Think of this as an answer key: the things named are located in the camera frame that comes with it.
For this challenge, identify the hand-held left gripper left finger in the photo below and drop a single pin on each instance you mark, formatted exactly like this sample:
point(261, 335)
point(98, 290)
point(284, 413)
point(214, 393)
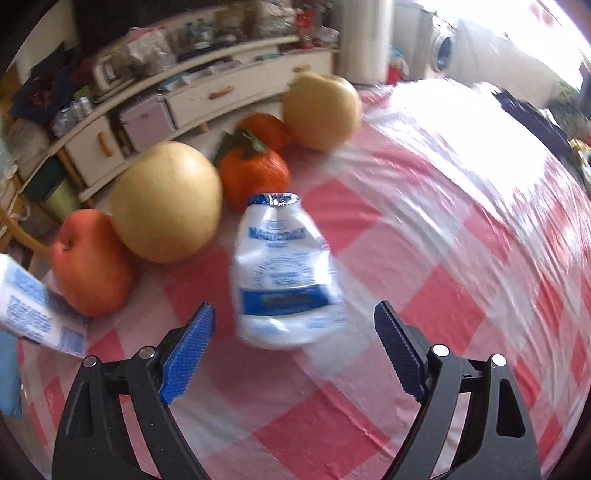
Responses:
point(189, 350)

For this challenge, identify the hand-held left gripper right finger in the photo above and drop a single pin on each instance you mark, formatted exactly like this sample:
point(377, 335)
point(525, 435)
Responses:
point(399, 355)

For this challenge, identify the red checkered tablecloth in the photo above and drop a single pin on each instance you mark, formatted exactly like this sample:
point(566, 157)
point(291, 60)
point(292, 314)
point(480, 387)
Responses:
point(415, 230)

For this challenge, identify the red apple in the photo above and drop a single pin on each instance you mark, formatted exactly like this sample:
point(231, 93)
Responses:
point(92, 267)

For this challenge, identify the yellow pear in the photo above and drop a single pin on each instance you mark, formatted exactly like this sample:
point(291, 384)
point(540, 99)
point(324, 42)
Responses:
point(166, 203)
point(323, 110)

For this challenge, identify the blue white packet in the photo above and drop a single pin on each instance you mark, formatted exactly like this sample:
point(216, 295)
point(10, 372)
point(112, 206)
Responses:
point(32, 309)

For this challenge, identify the orange with green leaf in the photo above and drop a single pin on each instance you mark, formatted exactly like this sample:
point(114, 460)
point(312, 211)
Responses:
point(254, 180)

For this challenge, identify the pale green waste bin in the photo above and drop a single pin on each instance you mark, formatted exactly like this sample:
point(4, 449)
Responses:
point(62, 201)

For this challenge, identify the wooden chair with cream cloth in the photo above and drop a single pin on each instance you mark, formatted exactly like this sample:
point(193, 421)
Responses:
point(18, 230)

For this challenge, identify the plain orange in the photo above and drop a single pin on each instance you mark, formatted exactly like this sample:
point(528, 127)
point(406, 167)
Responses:
point(265, 131)

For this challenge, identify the pink storage box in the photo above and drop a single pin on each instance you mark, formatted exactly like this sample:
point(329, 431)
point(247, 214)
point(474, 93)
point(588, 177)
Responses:
point(145, 122)

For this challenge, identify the cream television cabinet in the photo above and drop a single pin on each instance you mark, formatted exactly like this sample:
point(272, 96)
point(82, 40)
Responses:
point(194, 97)

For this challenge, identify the row of small bottles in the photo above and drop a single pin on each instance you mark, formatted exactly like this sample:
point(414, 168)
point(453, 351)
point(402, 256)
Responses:
point(74, 113)

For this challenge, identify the dark cloth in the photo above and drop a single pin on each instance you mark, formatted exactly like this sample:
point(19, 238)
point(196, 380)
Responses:
point(531, 120)

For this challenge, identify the glass kettle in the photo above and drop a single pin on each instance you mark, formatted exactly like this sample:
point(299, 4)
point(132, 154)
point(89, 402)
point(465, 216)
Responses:
point(113, 69)

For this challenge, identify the dark wrapped bouquet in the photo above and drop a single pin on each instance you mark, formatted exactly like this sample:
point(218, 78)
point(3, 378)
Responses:
point(41, 87)

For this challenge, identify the clear plastic bag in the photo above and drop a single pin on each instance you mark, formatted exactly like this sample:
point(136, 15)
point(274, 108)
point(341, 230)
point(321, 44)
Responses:
point(147, 50)

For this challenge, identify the washing machine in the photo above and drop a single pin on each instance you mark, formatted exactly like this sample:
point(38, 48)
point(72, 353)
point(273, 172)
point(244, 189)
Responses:
point(441, 41)

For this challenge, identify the black television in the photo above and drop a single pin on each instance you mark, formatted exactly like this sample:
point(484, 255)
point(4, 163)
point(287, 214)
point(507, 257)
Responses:
point(138, 18)

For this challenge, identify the red packet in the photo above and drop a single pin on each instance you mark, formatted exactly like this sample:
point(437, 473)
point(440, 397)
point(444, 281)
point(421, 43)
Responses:
point(304, 27)

